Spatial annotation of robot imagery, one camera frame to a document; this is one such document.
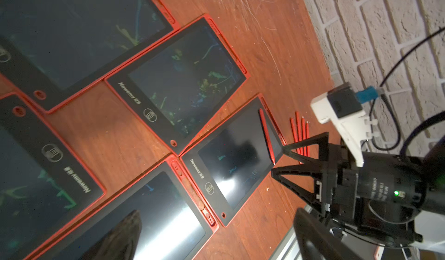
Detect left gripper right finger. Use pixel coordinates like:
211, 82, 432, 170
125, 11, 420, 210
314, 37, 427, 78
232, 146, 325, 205
293, 208, 362, 260

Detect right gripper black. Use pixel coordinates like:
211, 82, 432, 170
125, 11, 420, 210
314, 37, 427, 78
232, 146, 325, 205
270, 132, 360, 222

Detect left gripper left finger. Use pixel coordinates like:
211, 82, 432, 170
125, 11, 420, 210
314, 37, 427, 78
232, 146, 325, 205
80, 210, 142, 260

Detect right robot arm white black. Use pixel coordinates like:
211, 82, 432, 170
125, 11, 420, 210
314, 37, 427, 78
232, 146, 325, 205
271, 113, 445, 248

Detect left writing tablet red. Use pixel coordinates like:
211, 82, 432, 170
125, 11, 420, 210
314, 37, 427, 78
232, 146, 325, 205
1, 93, 106, 260

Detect writing tablet red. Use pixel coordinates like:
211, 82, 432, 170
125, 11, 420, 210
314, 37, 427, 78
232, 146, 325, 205
1, 93, 106, 260
1, 0, 180, 113

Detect far writing tablet red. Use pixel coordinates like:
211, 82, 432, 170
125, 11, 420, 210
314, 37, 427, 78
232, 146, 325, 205
1, 0, 180, 113

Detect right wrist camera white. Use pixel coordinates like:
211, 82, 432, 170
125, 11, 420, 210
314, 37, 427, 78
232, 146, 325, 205
310, 83, 384, 167

